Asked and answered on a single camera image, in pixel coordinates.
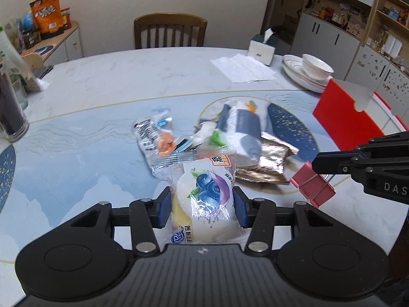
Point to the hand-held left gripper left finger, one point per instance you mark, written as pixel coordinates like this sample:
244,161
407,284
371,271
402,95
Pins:
164,207

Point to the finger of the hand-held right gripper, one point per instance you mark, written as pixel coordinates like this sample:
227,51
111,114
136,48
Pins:
332,163
389,139

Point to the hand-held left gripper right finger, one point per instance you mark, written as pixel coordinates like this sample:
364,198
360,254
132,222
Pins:
239,210

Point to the pink binder clip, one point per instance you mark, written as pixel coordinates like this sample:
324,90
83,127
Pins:
311,186

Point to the blueberry snack packet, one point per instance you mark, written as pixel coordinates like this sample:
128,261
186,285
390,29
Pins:
204,192

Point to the red cardboard box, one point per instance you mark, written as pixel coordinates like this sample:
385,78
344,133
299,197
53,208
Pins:
345,118

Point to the gold foil packet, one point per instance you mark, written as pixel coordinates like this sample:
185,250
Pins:
270,160

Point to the peach snack packet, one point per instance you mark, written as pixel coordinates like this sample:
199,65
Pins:
150,134

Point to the white blue snack packet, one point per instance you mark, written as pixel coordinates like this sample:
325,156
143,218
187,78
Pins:
239,121

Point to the white stickered cabinet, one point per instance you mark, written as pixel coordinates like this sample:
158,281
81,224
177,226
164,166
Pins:
377,67

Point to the white gold-rimmed plate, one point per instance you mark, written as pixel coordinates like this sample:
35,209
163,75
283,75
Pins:
306,86

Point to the white gold-rimmed bowl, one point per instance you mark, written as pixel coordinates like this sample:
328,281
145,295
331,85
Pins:
316,65

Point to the stack of white plates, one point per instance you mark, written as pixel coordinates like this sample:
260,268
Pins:
292,65

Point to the wooden shelf unit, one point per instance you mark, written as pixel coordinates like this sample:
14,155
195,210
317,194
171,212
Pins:
393,12

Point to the white paper napkin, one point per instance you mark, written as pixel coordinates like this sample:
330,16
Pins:
242,67

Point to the green white tissue box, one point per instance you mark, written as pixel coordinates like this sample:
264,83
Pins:
262,49

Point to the tall glass with dark contents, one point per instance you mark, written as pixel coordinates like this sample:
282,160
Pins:
11,112

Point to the clear plastic bag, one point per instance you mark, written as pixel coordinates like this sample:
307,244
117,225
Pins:
33,81

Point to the clear drinking glass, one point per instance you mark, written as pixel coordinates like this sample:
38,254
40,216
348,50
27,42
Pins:
21,94

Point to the black phone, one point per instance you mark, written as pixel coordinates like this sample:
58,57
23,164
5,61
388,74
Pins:
43,71

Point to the dark wooden chair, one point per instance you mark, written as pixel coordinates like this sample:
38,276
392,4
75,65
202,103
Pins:
169,22

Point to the white sideboard cabinet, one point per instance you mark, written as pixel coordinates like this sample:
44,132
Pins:
65,44

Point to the wooden holder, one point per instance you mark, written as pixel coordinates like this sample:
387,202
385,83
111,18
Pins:
32,60

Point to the blue round mat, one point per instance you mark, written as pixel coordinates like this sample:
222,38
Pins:
41,50

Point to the red-lidded jar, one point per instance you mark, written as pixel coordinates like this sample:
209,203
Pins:
66,17

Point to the dark jar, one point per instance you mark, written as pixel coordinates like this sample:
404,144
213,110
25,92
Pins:
30,38

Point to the orange snack bag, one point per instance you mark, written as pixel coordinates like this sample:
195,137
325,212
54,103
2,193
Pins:
48,12

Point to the blue globe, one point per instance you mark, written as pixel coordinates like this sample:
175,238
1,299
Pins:
28,20

